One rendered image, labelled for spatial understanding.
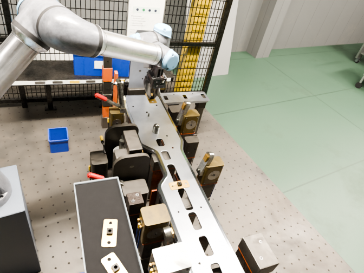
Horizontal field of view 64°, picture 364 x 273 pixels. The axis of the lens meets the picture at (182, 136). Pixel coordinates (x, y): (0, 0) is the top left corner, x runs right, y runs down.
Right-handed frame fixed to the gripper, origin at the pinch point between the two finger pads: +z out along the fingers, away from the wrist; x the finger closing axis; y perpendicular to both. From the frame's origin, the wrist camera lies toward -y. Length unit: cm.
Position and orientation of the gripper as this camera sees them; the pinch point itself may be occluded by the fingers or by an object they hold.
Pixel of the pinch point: (151, 95)
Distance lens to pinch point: 145.0
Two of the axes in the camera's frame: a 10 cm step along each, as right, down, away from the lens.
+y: 3.6, 6.5, -6.7
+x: 9.2, -1.0, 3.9
